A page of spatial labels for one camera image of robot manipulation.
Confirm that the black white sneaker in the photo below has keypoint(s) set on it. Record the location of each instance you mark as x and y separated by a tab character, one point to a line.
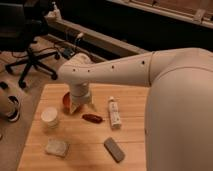
14	116

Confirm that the white paper cup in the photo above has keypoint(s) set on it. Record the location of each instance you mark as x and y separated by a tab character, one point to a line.
49	116

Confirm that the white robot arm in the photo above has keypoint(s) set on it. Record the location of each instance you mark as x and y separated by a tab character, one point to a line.
179	107

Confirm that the power strip with cables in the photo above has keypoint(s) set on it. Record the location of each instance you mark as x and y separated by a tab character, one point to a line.
68	52

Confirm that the grey remote control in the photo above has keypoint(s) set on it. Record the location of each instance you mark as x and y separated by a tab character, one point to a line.
114	150

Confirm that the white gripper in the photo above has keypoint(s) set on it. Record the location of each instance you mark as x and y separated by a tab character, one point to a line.
80	94

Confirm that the black office chair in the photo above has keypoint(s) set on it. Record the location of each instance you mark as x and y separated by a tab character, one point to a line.
21	21

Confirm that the beige sponge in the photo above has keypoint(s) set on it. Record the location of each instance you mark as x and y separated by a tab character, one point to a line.
57	147

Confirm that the white tube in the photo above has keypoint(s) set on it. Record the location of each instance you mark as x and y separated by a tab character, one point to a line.
115	120

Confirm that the white spray bottle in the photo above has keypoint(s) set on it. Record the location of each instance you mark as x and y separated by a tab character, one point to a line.
55	13

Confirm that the red wooden bowl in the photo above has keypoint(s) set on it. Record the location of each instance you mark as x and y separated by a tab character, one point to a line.
66	101

